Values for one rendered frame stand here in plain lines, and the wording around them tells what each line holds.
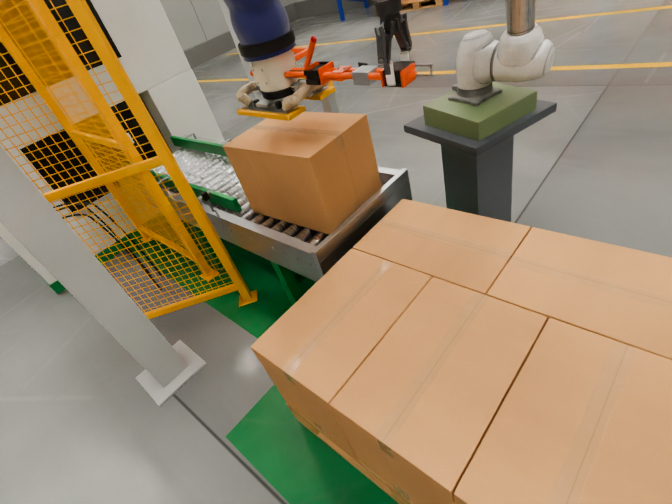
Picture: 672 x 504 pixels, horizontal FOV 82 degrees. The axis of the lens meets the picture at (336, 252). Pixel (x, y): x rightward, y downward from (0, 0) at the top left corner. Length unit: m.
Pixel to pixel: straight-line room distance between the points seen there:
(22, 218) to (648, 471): 2.00
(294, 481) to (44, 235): 1.36
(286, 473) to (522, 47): 1.93
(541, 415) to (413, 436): 0.32
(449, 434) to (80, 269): 1.53
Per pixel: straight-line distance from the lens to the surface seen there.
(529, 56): 1.87
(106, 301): 2.00
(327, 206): 1.69
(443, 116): 1.97
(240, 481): 1.89
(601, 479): 1.14
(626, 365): 1.30
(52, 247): 1.87
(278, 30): 1.65
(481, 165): 2.07
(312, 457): 1.80
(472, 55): 1.94
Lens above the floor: 1.58
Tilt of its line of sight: 38 degrees down
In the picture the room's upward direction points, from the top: 19 degrees counter-clockwise
